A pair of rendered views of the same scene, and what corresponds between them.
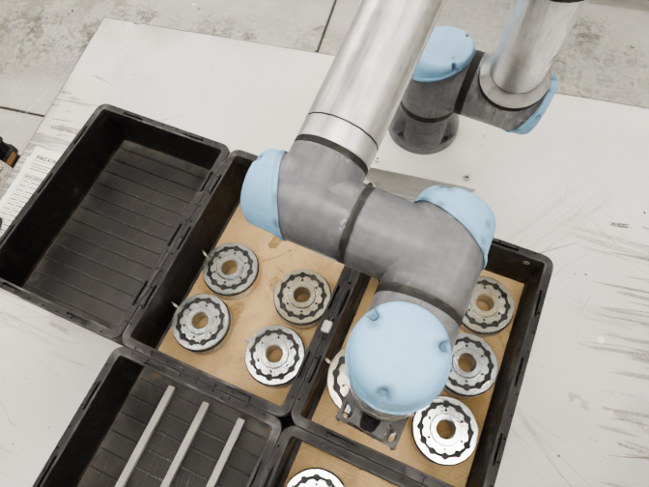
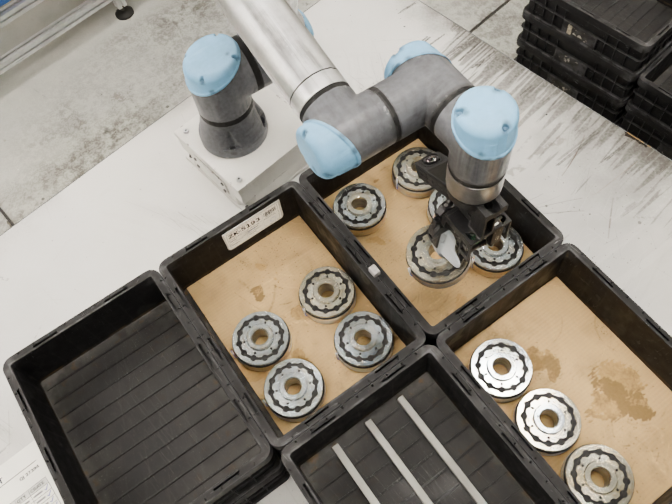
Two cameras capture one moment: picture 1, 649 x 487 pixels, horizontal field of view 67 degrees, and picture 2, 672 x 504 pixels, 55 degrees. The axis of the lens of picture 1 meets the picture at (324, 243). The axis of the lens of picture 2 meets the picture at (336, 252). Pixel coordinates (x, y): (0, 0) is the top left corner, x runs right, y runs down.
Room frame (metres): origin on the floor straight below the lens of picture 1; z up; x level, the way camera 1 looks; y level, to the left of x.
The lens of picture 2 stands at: (-0.02, 0.45, 1.93)
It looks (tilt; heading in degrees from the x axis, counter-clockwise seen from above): 62 degrees down; 304
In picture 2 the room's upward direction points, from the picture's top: 11 degrees counter-clockwise
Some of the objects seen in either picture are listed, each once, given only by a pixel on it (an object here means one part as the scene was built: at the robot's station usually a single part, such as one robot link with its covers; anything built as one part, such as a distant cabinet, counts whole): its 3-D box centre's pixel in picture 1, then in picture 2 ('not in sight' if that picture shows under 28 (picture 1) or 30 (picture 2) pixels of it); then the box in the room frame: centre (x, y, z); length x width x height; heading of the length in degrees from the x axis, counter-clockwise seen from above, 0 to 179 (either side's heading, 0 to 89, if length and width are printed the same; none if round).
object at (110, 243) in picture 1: (123, 223); (143, 415); (0.47, 0.38, 0.87); 0.40 x 0.30 x 0.11; 150
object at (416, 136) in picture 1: (425, 110); (229, 116); (0.65, -0.25, 0.85); 0.15 x 0.15 x 0.10
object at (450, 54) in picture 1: (438, 71); (219, 76); (0.64, -0.25, 0.97); 0.13 x 0.12 x 0.14; 58
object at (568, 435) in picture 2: not in sight; (548, 419); (-0.15, 0.12, 0.86); 0.10 x 0.10 x 0.01
